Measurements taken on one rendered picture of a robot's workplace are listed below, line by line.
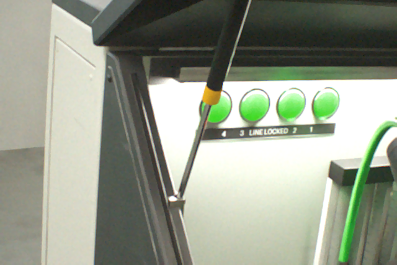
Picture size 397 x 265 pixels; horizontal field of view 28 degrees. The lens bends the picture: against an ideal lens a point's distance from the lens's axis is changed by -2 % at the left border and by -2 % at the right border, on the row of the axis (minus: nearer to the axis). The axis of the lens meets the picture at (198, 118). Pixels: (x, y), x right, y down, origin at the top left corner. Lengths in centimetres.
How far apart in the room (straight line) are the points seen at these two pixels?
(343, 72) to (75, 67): 39
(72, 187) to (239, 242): 26
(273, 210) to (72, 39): 39
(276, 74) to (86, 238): 36
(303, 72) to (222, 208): 23
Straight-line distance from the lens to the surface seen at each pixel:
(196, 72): 103
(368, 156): 111
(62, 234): 130
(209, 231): 116
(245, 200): 117
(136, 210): 97
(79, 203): 119
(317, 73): 113
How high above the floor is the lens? 167
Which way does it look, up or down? 16 degrees down
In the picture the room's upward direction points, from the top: 6 degrees clockwise
